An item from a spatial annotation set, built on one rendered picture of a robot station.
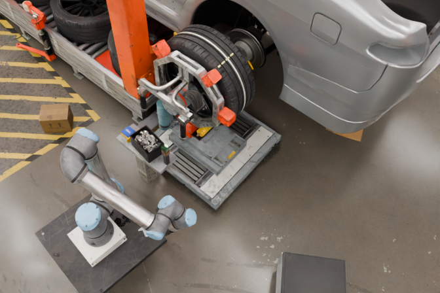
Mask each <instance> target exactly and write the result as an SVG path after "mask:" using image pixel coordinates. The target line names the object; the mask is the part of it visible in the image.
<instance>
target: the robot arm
mask: <svg viewBox="0 0 440 293"><path fill-rule="evenodd" d="M99 140H100V138H99V137H98V136H97V135H96V134H95V133H93V132H92V131H90V130H88V129H85V128H80V129H79V130H78V131H77V132H75V134H74V136H73V137H72V138H71V140H70V141H69V142H68V144H67V145H66V146H65V148H64V149H63V150H62V153H61V156H60V165H61V168H62V172H63V174H64V176H65V177H66V179H67V180H68V181H69V182H71V183H73V184H75V183H78V184H80V185H81V186H83V187H84V188H86V189H87V190H88V191H90V192H91V193H92V197H91V199H90V201H89V202H88V203H85V204H83V205H81V206H80V207H79V208H78V210H77V212H76V214H75V220H76V223H77V225H78V227H79V228H80V229H81V230H82V232H83V237H84V240H85V241H86V243H87V244H88V245H90V246H91V247H102V246H104V245H106V244H107V243H108V242H110V240H111V239H112V237H113V234H114V226H113V224H112V222H111V221H110V220H109V219H108V217H109V215H110V214H111V212H112V211H113V209H114V208H115V209H116V210H118V211H119V212H121V213H122V214H123V215H125V216H127V217H128V218H129V219H131V220H133V221H134V222H135V223H136V224H138V225H140V226H141V227H142V228H140V229H139V230H138V231H141V230H143V233H144V234H145V236H146V237H148V236H149V237H150V238H153V239H156V240H161V239H162V238H163V237H165V236H167V235H170V234H171V233H175V231H178V230H180V229H183V228H186V227H190V226H192V225H194V224H195V223H196V213H195V211H194V210H193V209H186V208H185V207H184V206H182V204H180V203H179V202H178V201H177V200H176V199H175V198H173V197H171V196H165V197H163V198H162V199H161V200H160V202H159V203H158V207H157V208H156V212H157V214H156V215H154V214H152V213H150V212H149V211H148V210H146V209H145V208H144V207H142V206H141V205H139V204H138V203H136V202H135V201H134V200H132V199H131V198H129V197H128V196H127V195H125V194H123V193H124V187H123V186H122V184H121V183H119V182H117V181H116V180H115V179H112V178H110V177H109V175H108V173H107V170H106V168H105V165H104V163H103V160H102V158H101V156H100V153H99V151H98V147H97V143H99Z"/></svg>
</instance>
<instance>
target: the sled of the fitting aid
mask: <svg viewBox="0 0 440 293"><path fill-rule="evenodd" d="M169 140H170V141H171V142H172V143H173V144H175V145H176V146H178V147H179V148H180V149H181V150H183V151H184V152H186V153H187V154H188V155H189V156H191V157H192V158H194V159H195V160H196V161H198V162H199V163H200V164H202V165H203V166H204V167H206V168H207V169H208V170H210V171H211V172H212V173H213V174H215V175H216V176H218V175H219V174H220V173H221V172H222V171H223V170H224V168H226V166H228V164H229V163H231V161H233V159H235V157H237V155H239V153H241V151H243V149H244V148H245V147H246V145H247V141H246V140H245V139H243V138H242V137H240V136H239V135H238V134H236V137H235V138H234V139H233V140H232V141H231V142H230V143H229V144H228V145H227V146H226V147H225V148H224V149H223V150H222V151H221V152H220V153H219V154H218V155H217V156H216V157H215V158H214V159H213V160H212V161H211V160H209V159H208V158H206V157H205V156H204V155H203V154H201V153H200V152H199V151H197V150H196V149H195V148H193V147H192V146H191V145H189V144H188V143H186V142H185V141H182V140H181V139H180V138H179V137H178V136H177V135H176V134H174V133H173V132H171V133H170V134H169Z"/></svg>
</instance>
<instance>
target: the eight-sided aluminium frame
mask: <svg viewBox="0 0 440 293"><path fill-rule="evenodd" d="M170 62H174V63H175V64H177V65H179V66H180V67H182V68H183V69H184V70H186V71H188V72H189V73H190V74H192V75H193V76H195V77H196V78H197V79H198V81H199V83H200V84H201V86H202V87H203V89H204V91H205V92H206V93H207V95H208V97H209V98H210V100H211V102H212V103H213V113H212V117H209V118H201V117H200V116H198V115H197V114H194V119H192V120H191V121H190V123H192V124H193V125H194V126H196V127H197V128H211V127H217V126H218V125H219V124H220V123H221V122H220V121H218V120H217V115H218V112H220V111H221V110H222V109H223V108H224V99H223V96H222V95H221V94H220V92H219V90H218V89H217V87H216V85H213V86H210V87H209V88H207V87H206V85H205V84H204V83H203V82H202V80H201V78H202V77H203V76H204V75H205V74H206V73H208V72H207V71H206V70H205V69H204V68H203V67H202V66H200V65H199V64H197V63H195V62H194V61H193V60H191V59H189V58H188V57H186V56H184V55H183V54H182V53H181V52H178V51H177V50H176V51H174V52H170V53H169V54H168V55H167V56H165V57H164V58H161V59H158V58H157V59H156V60H155V61H153V65H154V70H155V80H156V81H155V82H156V85H157V86H163V85H165V84H167V81H166V73H165V63H170ZM187 63H188V64H187ZM191 66H192V67H191ZM166 90H167V91H166ZM166 90H161V92H162V93H163V94H164V95H166V96H167V94H168V93H170V92H171V91H172V89H171V88H170V87H169V88H166Z"/></svg>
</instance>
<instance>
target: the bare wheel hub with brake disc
mask: <svg viewBox="0 0 440 293"><path fill-rule="evenodd" d="M227 36H229V37H230V38H231V41H232V43H234V45H235V46H236V47H237V48H238V49H239V51H241V53H242V54H243V56H244V57H245V60H246V61H247V63H248V61H250V63H251V65H252V67H253V69H251V67H250V65H249V63H248V65H249V67H250V69H251V70H256V69H258V68H260V66H262V64H263V62H264V59H265V55H264V52H263V49H262V46H261V45H260V43H259V41H258V40H257V39H256V38H255V37H254V36H253V35H252V34H251V33H249V32H248V31H246V30H244V29H233V30H232V31H230V32H229V33H228V34H227Z"/></svg>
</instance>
